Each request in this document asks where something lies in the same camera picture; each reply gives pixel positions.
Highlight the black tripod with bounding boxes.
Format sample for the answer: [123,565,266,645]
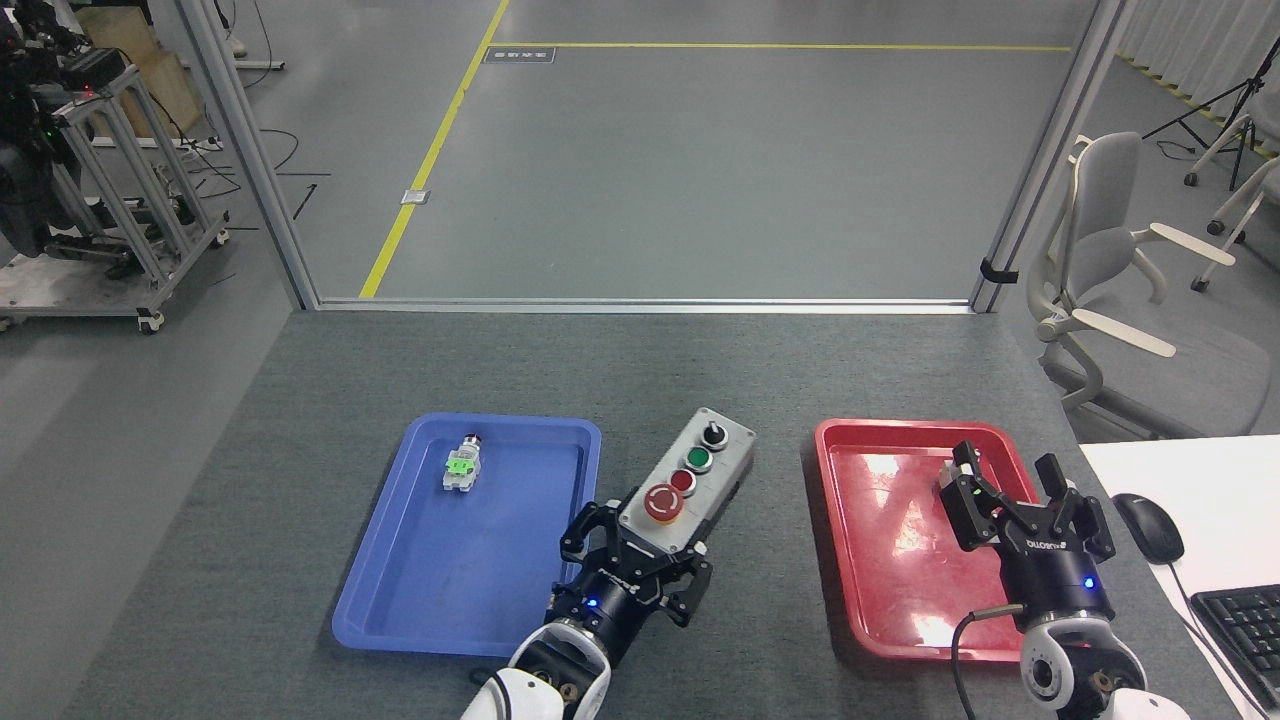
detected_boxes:
[1142,38,1280,191]

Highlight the grey office chair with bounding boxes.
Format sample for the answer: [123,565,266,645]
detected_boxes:
[1027,132,1280,441]

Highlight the red plastic tray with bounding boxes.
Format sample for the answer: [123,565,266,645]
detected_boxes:
[813,418,1046,664]

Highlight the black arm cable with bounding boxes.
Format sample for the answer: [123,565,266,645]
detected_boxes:
[948,603,1023,720]

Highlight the blue plastic tray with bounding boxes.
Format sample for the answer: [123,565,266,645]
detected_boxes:
[332,413,603,661]

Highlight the aluminium wheeled cart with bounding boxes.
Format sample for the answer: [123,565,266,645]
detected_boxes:
[0,60,231,336]

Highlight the silver aluminium post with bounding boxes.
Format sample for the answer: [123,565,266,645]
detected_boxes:
[175,0,321,311]
[968,0,1131,314]

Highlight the black floor cables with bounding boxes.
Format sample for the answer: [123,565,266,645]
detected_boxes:
[180,125,333,231]

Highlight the white-framed wheeled chair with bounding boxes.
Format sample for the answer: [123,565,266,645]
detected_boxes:
[1185,110,1280,293]

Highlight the silver aluminium rail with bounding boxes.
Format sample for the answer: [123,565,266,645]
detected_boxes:
[305,297,986,316]

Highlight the black keyboard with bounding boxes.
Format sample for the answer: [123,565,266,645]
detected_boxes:
[1188,585,1280,713]

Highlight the white desk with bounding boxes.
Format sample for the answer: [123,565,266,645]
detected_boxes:
[1078,435,1280,720]

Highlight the grey four-button control box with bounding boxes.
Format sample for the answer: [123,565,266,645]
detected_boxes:
[617,407,758,561]

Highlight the red-capped push button switch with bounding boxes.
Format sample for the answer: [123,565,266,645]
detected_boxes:
[442,434,485,495]

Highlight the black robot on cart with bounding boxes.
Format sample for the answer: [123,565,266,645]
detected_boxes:
[0,0,121,261]

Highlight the black mouse cable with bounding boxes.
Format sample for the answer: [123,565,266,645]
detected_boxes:
[1165,560,1271,720]

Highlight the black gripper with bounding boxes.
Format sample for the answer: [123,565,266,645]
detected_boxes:
[937,441,1116,635]
[548,500,716,666]

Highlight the black computer mouse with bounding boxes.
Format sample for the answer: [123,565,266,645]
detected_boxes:
[1112,493,1186,566]

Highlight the brown cardboard box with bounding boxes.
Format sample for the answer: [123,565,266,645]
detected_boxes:
[75,5,206,141]

